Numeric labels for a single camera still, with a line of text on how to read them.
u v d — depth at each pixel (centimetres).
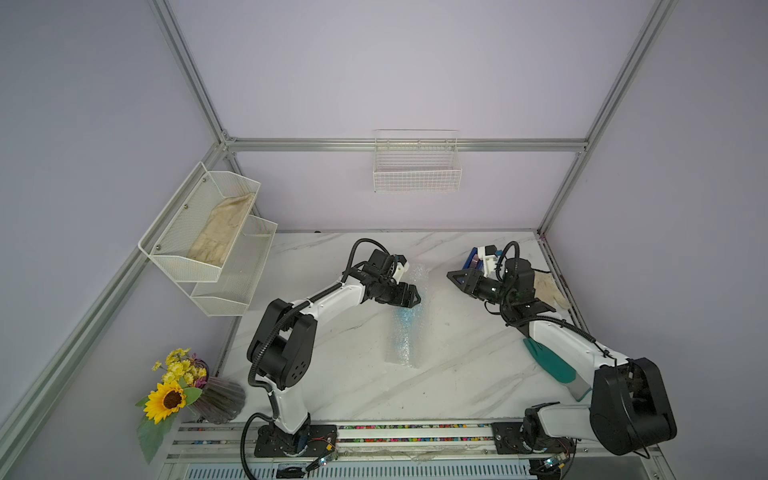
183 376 60
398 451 73
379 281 74
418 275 90
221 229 80
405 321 84
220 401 72
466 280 76
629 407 42
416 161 95
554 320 57
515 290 66
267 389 51
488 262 77
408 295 80
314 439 73
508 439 73
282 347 48
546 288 104
